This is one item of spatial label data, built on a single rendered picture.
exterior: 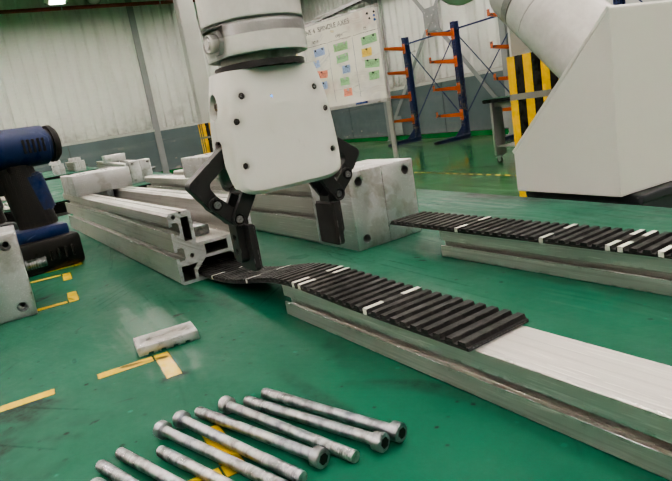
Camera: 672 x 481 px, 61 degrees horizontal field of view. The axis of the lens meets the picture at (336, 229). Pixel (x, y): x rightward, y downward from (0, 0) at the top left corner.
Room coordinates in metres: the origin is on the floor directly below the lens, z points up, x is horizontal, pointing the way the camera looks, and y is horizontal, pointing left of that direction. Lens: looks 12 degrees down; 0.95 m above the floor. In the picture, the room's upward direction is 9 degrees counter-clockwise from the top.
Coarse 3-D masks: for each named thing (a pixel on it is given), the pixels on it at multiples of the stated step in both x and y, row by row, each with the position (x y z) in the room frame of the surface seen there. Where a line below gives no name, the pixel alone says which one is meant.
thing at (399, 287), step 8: (384, 288) 0.40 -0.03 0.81; (392, 288) 0.40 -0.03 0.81; (400, 288) 0.39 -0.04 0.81; (408, 288) 0.39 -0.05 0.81; (368, 296) 0.39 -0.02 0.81; (376, 296) 0.39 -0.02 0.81; (384, 296) 0.38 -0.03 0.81; (352, 304) 0.38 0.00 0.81; (360, 304) 0.37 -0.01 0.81; (368, 304) 0.38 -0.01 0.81
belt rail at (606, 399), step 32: (288, 288) 0.47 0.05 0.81; (320, 320) 0.43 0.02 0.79; (352, 320) 0.39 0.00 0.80; (384, 352) 0.36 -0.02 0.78; (416, 352) 0.33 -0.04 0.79; (448, 352) 0.30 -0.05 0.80; (480, 352) 0.28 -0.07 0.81; (512, 352) 0.28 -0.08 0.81; (544, 352) 0.27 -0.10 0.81; (576, 352) 0.26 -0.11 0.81; (608, 352) 0.26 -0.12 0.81; (480, 384) 0.29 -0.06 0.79; (512, 384) 0.27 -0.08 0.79; (544, 384) 0.25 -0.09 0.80; (576, 384) 0.24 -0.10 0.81; (608, 384) 0.23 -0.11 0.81; (640, 384) 0.23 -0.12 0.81; (544, 416) 0.25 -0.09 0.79; (576, 416) 0.24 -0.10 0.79; (608, 416) 0.22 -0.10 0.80; (640, 416) 0.21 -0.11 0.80; (608, 448) 0.22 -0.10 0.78; (640, 448) 0.21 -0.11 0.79
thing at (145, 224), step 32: (128, 192) 1.08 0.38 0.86; (160, 192) 0.91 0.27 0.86; (96, 224) 1.08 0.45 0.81; (128, 224) 0.80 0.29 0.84; (160, 224) 0.66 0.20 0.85; (192, 224) 0.65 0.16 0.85; (224, 224) 0.69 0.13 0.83; (128, 256) 0.85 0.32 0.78; (160, 256) 0.69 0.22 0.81; (192, 256) 0.65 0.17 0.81
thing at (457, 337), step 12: (504, 312) 0.32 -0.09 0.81; (480, 324) 0.31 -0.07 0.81; (492, 324) 0.30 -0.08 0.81; (504, 324) 0.30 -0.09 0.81; (516, 324) 0.30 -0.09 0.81; (456, 336) 0.30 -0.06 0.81; (468, 336) 0.29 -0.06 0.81; (480, 336) 0.29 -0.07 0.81; (492, 336) 0.29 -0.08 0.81; (468, 348) 0.28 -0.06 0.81
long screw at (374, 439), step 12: (264, 408) 0.31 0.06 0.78; (276, 408) 0.30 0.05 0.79; (288, 408) 0.30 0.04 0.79; (300, 420) 0.29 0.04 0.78; (312, 420) 0.28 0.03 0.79; (324, 420) 0.28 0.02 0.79; (336, 432) 0.27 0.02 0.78; (348, 432) 0.26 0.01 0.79; (360, 432) 0.26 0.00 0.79; (372, 432) 0.26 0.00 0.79; (384, 432) 0.25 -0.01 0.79; (372, 444) 0.25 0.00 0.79; (384, 444) 0.25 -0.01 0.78
